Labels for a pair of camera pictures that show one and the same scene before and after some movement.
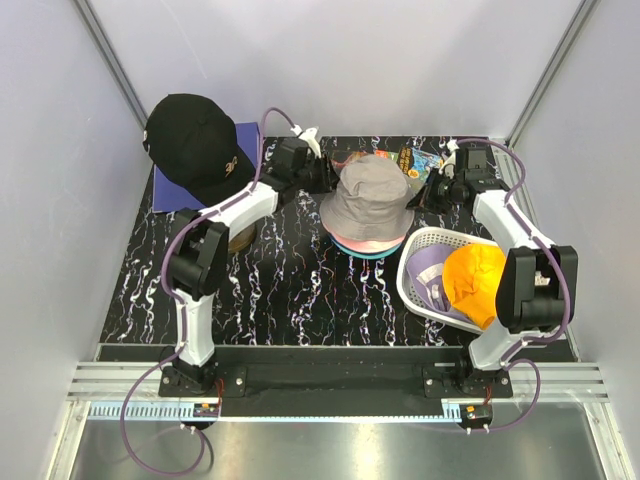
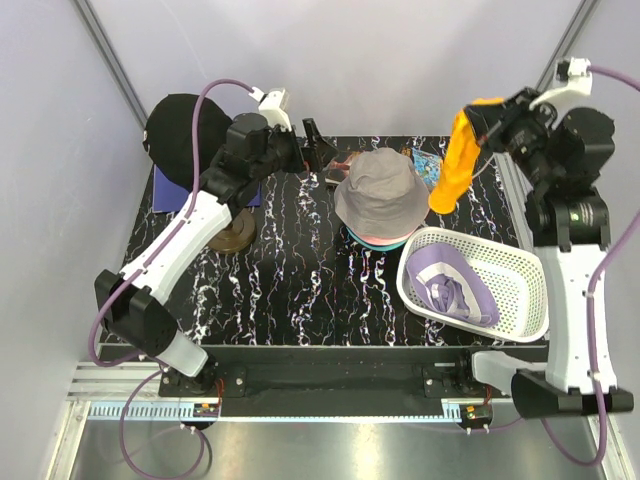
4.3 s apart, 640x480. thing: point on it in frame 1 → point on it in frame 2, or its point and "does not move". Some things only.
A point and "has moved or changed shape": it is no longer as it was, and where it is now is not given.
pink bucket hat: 368,246 has moved or changed shape
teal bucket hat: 365,255 → 380,248
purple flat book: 168,198 does not move
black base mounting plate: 338,375 does not move
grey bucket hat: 371,200 has moved or changed shape
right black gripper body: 438,195 → 518,128
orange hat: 472,275 has moved or changed shape
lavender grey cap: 425,271 does not move
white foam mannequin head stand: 241,233 does not move
